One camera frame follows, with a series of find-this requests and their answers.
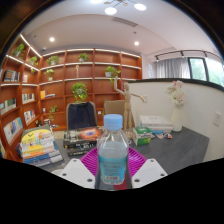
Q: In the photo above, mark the clear blue-capped water bottle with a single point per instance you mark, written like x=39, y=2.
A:
x=112, y=160

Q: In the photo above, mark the black-framed window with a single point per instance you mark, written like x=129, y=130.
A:
x=206, y=70

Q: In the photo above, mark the stack of colourful books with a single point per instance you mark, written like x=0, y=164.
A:
x=36, y=146

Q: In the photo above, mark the round recessed ceiling light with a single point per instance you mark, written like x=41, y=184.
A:
x=52, y=39
x=136, y=43

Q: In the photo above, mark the grey sheer curtain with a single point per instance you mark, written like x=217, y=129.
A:
x=172, y=68

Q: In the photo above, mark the chair with dark jacket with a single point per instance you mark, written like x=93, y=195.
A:
x=81, y=115

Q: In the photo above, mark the wooden wall shelf unit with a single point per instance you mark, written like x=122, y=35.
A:
x=86, y=70

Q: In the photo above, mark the small green-white box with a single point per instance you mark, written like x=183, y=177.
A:
x=141, y=136

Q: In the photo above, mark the tan upholstered chair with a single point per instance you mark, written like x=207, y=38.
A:
x=113, y=110

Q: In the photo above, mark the stack of dark books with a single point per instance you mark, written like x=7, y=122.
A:
x=81, y=136

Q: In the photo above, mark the black ceiling track rail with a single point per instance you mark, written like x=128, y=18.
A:
x=186, y=53

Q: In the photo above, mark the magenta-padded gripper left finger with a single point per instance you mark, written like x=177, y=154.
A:
x=76, y=172

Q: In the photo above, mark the stack of white packs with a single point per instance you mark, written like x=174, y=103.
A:
x=156, y=122

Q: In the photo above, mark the white wall socket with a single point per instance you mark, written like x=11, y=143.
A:
x=217, y=118

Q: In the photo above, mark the branching ceiling light fixture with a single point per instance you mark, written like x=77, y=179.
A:
x=110, y=10

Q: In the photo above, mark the white vase with flowers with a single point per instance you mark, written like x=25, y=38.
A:
x=176, y=118

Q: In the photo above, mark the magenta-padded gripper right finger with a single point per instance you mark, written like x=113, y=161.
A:
x=150, y=172

